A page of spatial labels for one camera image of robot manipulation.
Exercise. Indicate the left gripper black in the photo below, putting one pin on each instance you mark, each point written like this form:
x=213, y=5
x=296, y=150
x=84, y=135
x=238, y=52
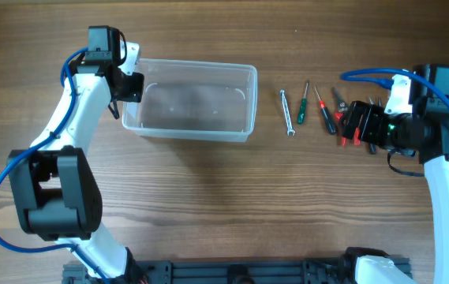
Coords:
x=130, y=87

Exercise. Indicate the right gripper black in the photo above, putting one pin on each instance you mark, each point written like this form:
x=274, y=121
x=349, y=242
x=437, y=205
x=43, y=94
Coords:
x=363, y=122

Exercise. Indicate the red handle cutters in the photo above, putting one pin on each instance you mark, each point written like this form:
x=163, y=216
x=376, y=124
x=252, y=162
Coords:
x=341, y=109

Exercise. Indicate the orange black pliers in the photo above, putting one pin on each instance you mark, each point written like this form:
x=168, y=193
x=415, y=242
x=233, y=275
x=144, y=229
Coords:
x=372, y=147

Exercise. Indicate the red black screwdriver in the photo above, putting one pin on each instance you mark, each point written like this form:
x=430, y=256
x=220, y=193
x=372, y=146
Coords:
x=326, y=115

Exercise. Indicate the clear plastic container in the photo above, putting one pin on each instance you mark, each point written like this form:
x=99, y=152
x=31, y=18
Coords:
x=193, y=100

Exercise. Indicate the green handle screwdriver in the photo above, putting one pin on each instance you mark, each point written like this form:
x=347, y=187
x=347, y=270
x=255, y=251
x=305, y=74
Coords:
x=303, y=105

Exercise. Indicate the silver wrench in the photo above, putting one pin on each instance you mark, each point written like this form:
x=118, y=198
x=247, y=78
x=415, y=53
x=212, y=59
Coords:
x=289, y=128

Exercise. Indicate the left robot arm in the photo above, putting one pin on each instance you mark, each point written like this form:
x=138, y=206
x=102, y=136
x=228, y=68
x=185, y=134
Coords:
x=55, y=193

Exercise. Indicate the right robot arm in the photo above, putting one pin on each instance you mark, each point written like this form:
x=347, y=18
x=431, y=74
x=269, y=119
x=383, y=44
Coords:
x=414, y=122

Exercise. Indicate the black aluminium rail base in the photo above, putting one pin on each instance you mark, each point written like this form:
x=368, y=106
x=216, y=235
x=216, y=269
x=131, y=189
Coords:
x=309, y=271

